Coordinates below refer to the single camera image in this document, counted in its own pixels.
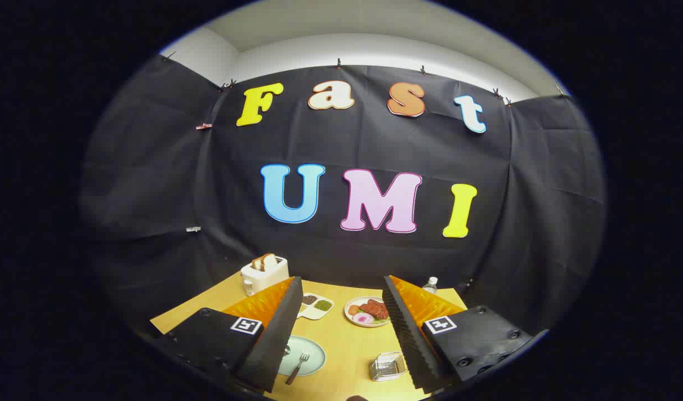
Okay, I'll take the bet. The white plate with food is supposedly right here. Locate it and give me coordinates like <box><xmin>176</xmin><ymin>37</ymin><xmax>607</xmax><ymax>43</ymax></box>
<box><xmin>344</xmin><ymin>296</ymin><xmax>392</xmax><ymax>327</ymax></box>

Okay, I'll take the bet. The metal fork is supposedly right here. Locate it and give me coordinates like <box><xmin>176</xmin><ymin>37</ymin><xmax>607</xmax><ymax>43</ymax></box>
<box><xmin>286</xmin><ymin>351</ymin><xmax>310</xmax><ymax>386</ymax></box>

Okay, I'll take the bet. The white divided tray with beans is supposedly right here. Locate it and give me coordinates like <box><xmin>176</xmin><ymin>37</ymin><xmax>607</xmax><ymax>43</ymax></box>
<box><xmin>297</xmin><ymin>293</ymin><xmax>335</xmax><ymax>321</ymax></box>

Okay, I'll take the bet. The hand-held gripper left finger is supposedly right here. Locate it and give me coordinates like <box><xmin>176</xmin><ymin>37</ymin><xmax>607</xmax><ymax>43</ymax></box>
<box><xmin>164</xmin><ymin>276</ymin><xmax>304</xmax><ymax>393</ymax></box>

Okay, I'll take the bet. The metal wire basket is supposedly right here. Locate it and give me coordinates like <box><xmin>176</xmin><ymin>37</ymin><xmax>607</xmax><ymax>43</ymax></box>
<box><xmin>369</xmin><ymin>351</ymin><xmax>409</xmax><ymax>383</ymax></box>

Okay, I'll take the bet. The white toaster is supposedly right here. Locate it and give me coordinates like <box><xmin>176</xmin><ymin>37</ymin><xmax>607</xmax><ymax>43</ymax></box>
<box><xmin>240</xmin><ymin>255</ymin><xmax>290</xmax><ymax>296</ymax></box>

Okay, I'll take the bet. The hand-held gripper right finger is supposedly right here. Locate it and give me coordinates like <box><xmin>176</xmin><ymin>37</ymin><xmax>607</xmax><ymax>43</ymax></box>
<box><xmin>382</xmin><ymin>275</ymin><xmax>535</xmax><ymax>395</ymax></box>

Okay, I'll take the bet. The light green plate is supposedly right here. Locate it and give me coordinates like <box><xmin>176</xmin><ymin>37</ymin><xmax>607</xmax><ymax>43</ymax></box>
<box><xmin>277</xmin><ymin>335</ymin><xmax>327</xmax><ymax>377</ymax></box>

